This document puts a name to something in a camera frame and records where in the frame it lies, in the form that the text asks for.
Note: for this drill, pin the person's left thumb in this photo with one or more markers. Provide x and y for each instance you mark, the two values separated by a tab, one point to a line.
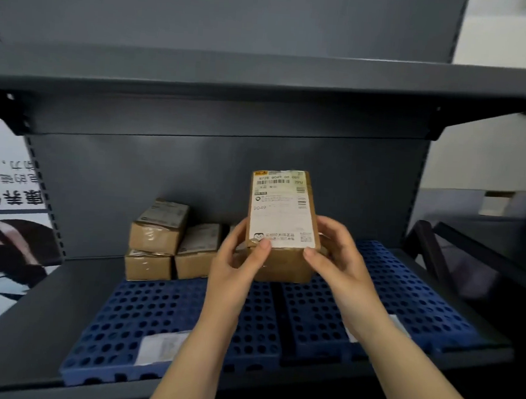
256	257

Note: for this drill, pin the person's left forearm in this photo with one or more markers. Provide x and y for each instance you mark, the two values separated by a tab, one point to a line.
197	363

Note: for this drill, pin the black metal rack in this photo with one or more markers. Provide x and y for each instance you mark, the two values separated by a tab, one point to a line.
430	253

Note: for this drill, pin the printed wall poster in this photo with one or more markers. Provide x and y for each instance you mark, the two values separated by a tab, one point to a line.
8	242

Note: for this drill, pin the blue perforated plastic mat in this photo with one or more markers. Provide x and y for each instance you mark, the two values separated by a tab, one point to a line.
400	296
123	327

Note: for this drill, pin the person's right hand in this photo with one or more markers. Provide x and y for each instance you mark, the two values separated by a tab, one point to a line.
351	279

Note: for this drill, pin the tall labelled cardboard parcel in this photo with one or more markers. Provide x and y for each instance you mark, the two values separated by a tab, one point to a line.
282	207

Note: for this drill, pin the person's right forearm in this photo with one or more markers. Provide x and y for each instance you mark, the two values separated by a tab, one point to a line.
412	378

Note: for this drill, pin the white paper label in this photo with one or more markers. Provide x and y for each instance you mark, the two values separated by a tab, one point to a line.
163	346

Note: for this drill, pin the person's right thumb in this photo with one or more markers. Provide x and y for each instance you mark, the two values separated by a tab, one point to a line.
319	266

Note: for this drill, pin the dark grey metal shelf unit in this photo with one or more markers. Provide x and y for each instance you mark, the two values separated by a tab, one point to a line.
157	162

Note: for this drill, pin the person's left hand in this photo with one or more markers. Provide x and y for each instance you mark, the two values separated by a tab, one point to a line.
228	280

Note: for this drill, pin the small taped cardboard parcel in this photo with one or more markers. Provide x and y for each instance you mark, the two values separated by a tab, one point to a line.
158	225
148	266
196	251

